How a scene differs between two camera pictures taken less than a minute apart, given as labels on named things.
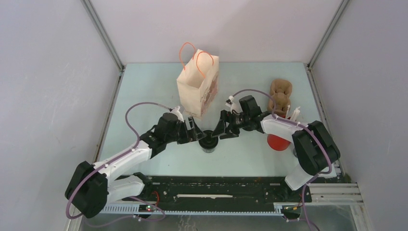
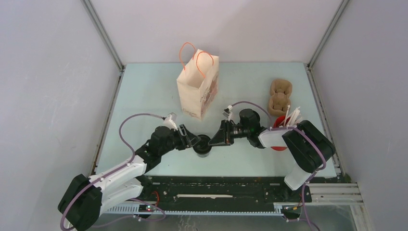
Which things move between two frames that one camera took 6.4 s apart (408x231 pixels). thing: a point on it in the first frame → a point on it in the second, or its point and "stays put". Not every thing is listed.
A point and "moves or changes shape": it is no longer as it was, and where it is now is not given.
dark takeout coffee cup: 209,150 → 203,155
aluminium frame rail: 101,30 stays put
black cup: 209,142 moves or changes shape
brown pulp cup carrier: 280,90 stays put
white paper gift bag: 198,83 stays put
